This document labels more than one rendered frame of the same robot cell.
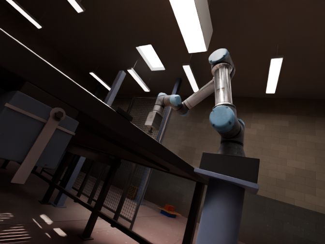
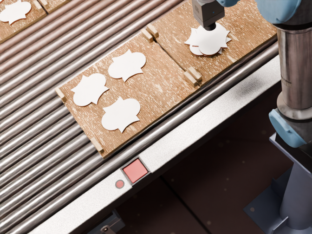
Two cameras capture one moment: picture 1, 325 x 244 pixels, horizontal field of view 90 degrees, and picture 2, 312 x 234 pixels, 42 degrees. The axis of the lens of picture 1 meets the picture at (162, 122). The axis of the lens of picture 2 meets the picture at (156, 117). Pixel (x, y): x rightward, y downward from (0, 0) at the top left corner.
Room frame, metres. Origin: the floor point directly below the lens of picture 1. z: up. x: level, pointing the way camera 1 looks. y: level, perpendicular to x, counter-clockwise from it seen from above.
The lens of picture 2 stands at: (0.18, -0.27, 2.11)
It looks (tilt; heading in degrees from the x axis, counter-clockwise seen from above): 59 degrees down; 37
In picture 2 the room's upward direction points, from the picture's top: 20 degrees counter-clockwise
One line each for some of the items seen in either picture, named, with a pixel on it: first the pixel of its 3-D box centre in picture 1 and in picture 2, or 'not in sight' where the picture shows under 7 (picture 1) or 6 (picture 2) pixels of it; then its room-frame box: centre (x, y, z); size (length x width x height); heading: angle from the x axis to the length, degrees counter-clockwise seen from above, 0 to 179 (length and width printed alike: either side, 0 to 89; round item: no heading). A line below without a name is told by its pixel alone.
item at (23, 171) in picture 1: (28, 133); (99, 223); (0.37, 0.27, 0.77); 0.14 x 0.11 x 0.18; 144
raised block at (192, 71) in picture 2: not in sight; (195, 74); (0.92, 0.07, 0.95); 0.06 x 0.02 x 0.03; 54
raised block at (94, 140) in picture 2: not in sight; (97, 145); (0.58, 0.30, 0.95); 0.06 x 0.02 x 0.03; 55
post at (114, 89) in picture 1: (95, 129); not in sight; (2.71, 1.03, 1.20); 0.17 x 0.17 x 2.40; 54
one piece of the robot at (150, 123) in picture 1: (153, 120); (206, 2); (1.09, 0.06, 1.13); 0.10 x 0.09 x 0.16; 49
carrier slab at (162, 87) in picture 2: not in sight; (125, 90); (0.82, 0.30, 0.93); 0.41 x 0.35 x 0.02; 145
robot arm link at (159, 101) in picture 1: (161, 101); not in sight; (1.08, 0.06, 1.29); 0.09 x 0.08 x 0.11; 46
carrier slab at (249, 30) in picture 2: not in sight; (215, 27); (1.16, 0.06, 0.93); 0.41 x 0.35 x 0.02; 144
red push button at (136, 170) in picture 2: not in sight; (135, 171); (0.54, 0.16, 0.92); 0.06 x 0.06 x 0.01; 54
